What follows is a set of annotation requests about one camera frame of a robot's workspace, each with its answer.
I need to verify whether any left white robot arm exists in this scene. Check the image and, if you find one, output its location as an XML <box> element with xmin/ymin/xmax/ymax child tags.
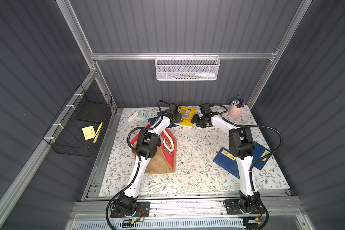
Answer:
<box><xmin>105</xmin><ymin>100</ymin><xmax>183</xmax><ymax>230</ymax></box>

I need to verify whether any white eraser block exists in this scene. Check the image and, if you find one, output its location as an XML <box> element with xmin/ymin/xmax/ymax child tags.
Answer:
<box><xmin>127</xmin><ymin>112</ymin><xmax>139</xmax><ymax>123</ymax></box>

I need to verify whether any black wire side basket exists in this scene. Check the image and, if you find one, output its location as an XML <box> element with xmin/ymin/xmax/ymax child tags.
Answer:
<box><xmin>43</xmin><ymin>86</ymin><xmax>113</xmax><ymax>157</ymax></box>

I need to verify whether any white wire wall basket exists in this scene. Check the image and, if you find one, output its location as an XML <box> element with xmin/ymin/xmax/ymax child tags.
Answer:
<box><xmin>154</xmin><ymin>55</ymin><xmax>220</xmax><ymax>81</ymax></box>

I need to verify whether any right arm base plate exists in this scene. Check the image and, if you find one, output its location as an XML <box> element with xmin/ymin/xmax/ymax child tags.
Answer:
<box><xmin>223</xmin><ymin>199</ymin><xmax>265</xmax><ymax>216</ymax></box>

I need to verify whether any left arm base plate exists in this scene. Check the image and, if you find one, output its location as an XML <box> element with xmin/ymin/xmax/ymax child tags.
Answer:
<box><xmin>109</xmin><ymin>202</ymin><xmax>150</xmax><ymax>218</ymax></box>

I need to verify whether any yellow sticky note pad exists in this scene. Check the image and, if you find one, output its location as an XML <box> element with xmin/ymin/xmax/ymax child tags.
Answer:
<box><xmin>81</xmin><ymin>126</ymin><xmax>96</xmax><ymax>140</ymax></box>

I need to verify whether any yellow cartoon cover book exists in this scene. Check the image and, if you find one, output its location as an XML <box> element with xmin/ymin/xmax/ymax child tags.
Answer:
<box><xmin>176</xmin><ymin>106</ymin><xmax>196</xmax><ymax>128</ymax></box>

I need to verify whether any pink pen cup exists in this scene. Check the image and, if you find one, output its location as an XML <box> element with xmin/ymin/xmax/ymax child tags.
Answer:
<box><xmin>229</xmin><ymin>94</ymin><xmax>245</xmax><ymax>118</ymax></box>

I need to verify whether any white marker in basket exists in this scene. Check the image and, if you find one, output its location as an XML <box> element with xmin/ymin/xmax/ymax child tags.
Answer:
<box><xmin>195</xmin><ymin>72</ymin><xmax>216</xmax><ymax>79</ymax></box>

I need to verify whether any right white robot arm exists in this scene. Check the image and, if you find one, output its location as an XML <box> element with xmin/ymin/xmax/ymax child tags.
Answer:
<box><xmin>192</xmin><ymin>103</ymin><xmax>284</xmax><ymax>214</ymax></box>

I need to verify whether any jute canvas bag red trim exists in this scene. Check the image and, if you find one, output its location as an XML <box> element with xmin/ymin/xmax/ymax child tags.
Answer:
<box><xmin>145</xmin><ymin>128</ymin><xmax>177</xmax><ymax>174</ymax></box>

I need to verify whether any blue book front right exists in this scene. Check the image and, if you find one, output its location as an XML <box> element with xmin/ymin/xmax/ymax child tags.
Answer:
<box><xmin>252</xmin><ymin>142</ymin><xmax>271</xmax><ymax>170</ymax></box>

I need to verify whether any yellow pen in basket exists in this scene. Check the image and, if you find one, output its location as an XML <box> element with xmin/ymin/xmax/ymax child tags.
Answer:
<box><xmin>93</xmin><ymin>122</ymin><xmax>103</xmax><ymax>143</ymax></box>

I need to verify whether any blue book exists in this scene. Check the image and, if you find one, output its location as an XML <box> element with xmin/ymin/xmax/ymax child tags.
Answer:
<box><xmin>148</xmin><ymin>117</ymin><xmax>163</xmax><ymax>127</ymax></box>
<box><xmin>252</xmin><ymin>142</ymin><xmax>271</xmax><ymax>170</ymax></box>
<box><xmin>213</xmin><ymin>147</ymin><xmax>240</xmax><ymax>179</ymax></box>

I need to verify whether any blue book back left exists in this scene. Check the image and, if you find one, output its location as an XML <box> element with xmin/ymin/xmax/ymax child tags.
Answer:
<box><xmin>148</xmin><ymin>117</ymin><xmax>163</xmax><ymax>127</ymax></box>

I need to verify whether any blue book front centre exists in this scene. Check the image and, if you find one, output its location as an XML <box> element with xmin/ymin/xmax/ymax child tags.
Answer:
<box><xmin>213</xmin><ymin>147</ymin><xmax>240</xmax><ymax>179</ymax></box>

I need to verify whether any black tray in side basket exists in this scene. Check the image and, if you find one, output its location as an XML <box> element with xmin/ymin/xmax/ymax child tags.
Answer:
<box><xmin>77</xmin><ymin>102</ymin><xmax>110</xmax><ymax>123</ymax></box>

